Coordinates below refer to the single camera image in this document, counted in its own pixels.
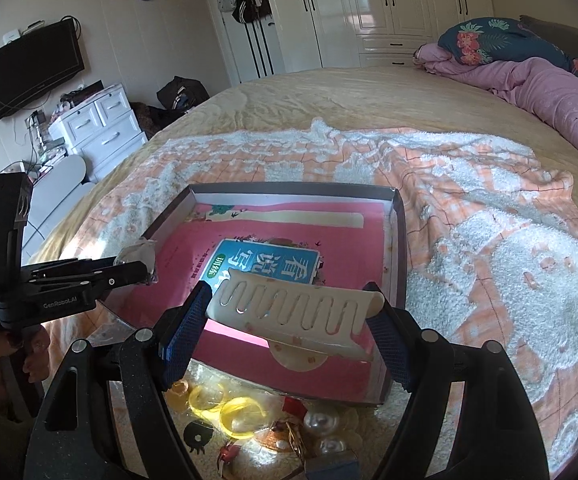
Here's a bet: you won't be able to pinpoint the shallow cardboard tray box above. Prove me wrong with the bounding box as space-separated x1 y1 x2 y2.
96 181 410 406

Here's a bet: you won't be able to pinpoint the white bedroom door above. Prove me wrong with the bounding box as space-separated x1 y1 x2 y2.
208 0 286 86

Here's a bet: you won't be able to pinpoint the white round chair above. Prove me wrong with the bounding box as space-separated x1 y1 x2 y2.
22 155 94 264

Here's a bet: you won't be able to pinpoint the white drawer cabinet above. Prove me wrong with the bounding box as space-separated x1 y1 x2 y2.
48 84 147 182

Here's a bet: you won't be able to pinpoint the dark floral pillow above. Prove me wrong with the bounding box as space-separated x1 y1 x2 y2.
438 18 578 77

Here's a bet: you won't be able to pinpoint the small red charm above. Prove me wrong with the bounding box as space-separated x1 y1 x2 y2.
217 441 241 467

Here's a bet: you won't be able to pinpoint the beige bed cover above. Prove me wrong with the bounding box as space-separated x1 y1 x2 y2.
36 68 578 281

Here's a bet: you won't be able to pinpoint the black wall television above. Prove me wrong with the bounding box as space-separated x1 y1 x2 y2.
0 18 85 120

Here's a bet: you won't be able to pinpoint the yellow hoop earrings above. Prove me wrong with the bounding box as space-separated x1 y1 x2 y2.
188 384 270 440

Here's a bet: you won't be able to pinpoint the white wavy hair comb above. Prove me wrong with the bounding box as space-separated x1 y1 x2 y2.
206 270 378 372

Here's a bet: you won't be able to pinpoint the pearl hair clip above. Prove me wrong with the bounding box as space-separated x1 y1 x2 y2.
302 404 351 456

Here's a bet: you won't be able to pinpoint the peach white fleece blanket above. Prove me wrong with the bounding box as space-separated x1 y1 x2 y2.
40 119 578 475

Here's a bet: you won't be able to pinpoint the white built-in wardrobe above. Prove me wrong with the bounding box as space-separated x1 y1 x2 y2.
270 0 494 73

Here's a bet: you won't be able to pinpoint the pink quilt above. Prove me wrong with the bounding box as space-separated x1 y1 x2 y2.
414 44 578 149

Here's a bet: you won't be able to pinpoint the black bag on floor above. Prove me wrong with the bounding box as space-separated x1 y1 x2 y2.
156 76 210 113

